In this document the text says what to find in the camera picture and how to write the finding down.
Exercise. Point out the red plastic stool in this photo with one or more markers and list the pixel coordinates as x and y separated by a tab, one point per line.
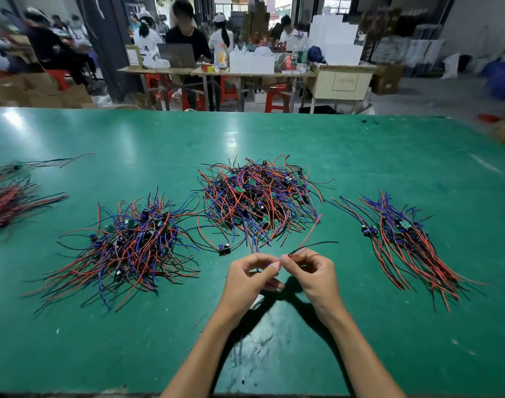
228	90
277	98
157	88
59	79

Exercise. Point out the stack of white boxes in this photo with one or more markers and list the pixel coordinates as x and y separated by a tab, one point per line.
334	39

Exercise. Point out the dark pillar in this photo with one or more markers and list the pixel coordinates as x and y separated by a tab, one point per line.
107	41

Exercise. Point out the dark blue bag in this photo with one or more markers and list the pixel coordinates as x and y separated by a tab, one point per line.
316	54

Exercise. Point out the row of white containers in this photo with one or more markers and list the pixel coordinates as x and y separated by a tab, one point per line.
251	63

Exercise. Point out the cream cabinet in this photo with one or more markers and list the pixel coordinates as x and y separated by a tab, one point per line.
342	84

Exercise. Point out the person's right forearm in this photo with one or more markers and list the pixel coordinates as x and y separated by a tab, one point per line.
360	360

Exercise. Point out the person's left hand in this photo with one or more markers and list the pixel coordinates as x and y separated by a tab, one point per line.
246	287

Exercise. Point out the long wooden work table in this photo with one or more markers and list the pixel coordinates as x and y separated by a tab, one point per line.
219	72

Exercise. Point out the grey laptop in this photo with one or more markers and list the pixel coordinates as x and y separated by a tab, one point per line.
176	55

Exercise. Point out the heap of blue bags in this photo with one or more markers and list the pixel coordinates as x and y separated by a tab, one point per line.
501	80

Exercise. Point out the brown cardboard box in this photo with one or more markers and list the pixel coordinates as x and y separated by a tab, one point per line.
387	79

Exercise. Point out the person's left forearm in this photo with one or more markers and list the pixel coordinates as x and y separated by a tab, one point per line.
204	364

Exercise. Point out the small red floor object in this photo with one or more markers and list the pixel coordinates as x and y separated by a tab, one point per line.
487	118

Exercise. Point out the person's right hand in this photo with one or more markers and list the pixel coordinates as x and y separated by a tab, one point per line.
317	284

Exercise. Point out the row of cardboard boxes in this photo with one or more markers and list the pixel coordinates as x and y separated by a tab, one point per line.
37	91

